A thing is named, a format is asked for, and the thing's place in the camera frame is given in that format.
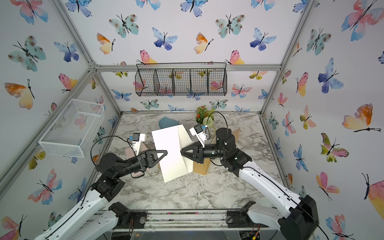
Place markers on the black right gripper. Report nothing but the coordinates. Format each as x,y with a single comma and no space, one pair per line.
199,153

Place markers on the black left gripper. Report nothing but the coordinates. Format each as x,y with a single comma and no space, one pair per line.
146,160

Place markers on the kraft brown envelope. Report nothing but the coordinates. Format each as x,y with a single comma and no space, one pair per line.
202,169

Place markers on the pink envelope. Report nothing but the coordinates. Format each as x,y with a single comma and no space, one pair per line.
129,154

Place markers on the cream white envelope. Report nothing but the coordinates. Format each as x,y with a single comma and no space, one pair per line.
173,140

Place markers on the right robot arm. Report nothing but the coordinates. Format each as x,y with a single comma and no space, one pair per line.
296,217

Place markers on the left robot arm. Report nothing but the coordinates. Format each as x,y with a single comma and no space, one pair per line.
73,225

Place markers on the white pot with artificial plant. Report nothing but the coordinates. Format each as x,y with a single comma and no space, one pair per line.
204,116

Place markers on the teal plastic dustpan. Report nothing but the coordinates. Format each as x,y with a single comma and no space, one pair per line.
166,122

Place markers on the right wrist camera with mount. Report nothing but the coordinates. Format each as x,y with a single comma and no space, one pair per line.
199,132

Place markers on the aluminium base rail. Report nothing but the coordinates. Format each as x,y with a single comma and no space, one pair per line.
232,224

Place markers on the black wire wall basket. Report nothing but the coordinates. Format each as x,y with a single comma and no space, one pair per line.
181,79

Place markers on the white mesh wall basket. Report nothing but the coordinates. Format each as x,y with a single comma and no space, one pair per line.
72,129

